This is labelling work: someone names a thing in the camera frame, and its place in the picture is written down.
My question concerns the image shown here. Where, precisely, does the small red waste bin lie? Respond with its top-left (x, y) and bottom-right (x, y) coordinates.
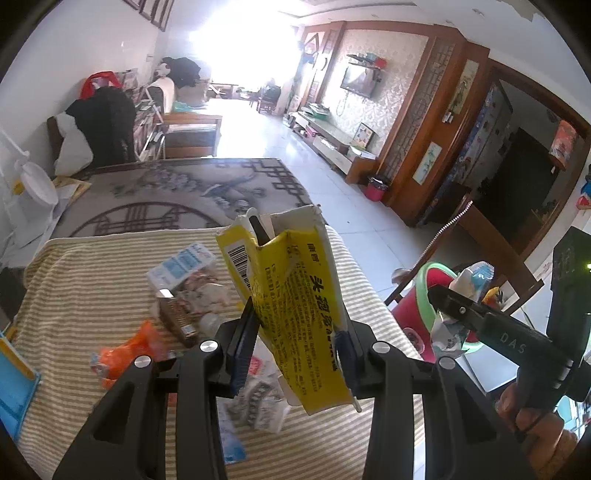
top-left (365, 175), bottom-right (389, 203)

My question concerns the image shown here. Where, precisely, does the yellow snack packet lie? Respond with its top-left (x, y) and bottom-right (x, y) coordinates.
top-left (216, 205), bottom-right (363, 416)

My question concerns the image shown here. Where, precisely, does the wooden sofa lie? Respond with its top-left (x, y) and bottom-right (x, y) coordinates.
top-left (148, 78), bottom-right (222, 160)

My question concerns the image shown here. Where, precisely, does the small white plastic bottle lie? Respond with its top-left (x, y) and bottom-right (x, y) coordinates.
top-left (198, 311), bottom-right (223, 335)

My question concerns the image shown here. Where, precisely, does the orange plastic wrapper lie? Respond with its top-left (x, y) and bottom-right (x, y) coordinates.
top-left (90, 320), bottom-right (169, 391)

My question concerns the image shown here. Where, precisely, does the grey patterned tablecloth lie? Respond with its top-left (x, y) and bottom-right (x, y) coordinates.
top-left (51, 158), bottom-right (315, 238)

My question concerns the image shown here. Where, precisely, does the red bucket with green rim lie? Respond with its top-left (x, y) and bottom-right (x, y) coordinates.
top-left (392, 261), bottom-right (483, 365)

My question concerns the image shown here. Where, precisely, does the small wooden chair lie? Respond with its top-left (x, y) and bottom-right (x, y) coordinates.
top-left (256, 83), bottom-right (282, 116)

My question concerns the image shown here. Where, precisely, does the carved wooden chair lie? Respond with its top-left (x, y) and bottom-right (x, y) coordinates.
top-left (383, 194), bottom-right (546, 324)

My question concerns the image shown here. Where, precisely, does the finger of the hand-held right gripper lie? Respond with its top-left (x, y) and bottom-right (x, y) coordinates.
top-left (427, 285), bottom-right (568, 365)

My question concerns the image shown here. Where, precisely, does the black clothing pile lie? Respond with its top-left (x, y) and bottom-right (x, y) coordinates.
top-left (67, 85), bottom-right (139, 167)

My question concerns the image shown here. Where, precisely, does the wall television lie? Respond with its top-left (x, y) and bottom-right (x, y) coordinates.
top-left (340, 65), bottom-right (376, 99)

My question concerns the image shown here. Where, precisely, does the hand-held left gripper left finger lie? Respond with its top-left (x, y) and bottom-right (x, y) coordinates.
top-left (52, 295), bottom-right (260, 480)

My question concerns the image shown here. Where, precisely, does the metal magazine rack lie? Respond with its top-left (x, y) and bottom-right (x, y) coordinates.
top-left (124, 69), bottom-right (167, 158)

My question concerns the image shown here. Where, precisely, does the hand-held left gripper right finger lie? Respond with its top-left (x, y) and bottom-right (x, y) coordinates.
top-left (335, 318), bottom-right (546, 480)

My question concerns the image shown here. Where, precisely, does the clear snack bag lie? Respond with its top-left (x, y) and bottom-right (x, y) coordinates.
top-left (175, 272), bottom-right (237, 319)

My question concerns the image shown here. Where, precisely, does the blue white packet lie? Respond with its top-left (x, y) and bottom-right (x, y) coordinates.
top-left (147, 244), bottom-right (218, 298)

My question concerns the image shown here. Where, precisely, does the white patterned wrapper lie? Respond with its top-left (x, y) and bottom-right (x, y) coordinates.
top-left (217, 355), bottom-right (289, 435)

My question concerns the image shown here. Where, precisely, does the striped beige cloth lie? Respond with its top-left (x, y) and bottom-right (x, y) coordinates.
top-left (11, 226), bottom-right (426, 480)

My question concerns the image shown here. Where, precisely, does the pale blue flat packet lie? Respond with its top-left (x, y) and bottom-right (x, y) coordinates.
top-left (217, 401), bottom-right (247, 464)

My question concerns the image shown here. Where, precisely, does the white television cabinet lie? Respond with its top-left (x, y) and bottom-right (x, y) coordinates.
top-left (288, 111), bottom-right (377, 185)

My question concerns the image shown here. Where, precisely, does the black coat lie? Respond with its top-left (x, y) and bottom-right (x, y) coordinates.
top-left (161, 56), bottom-right (202, 88)

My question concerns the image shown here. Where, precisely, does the red hanging decoration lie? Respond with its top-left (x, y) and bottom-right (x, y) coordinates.
top-left (551, 120), bottom-right (580, 171)

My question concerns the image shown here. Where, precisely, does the white plastic bag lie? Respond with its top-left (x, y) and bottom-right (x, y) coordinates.
top-left (54, 113), bottom-right (95, 176)

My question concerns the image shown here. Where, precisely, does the sticker covered fridge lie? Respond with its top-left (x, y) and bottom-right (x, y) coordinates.
top-left (434, 83), bottom-right (513, 222)

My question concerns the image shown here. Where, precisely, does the red plastic bag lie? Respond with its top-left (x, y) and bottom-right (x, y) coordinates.
top-left (81, 71), bottom-right (122, 100)

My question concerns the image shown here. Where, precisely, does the person's right hand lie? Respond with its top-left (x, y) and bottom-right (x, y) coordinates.
top-left (496, 383), bottom-right (580, 480)

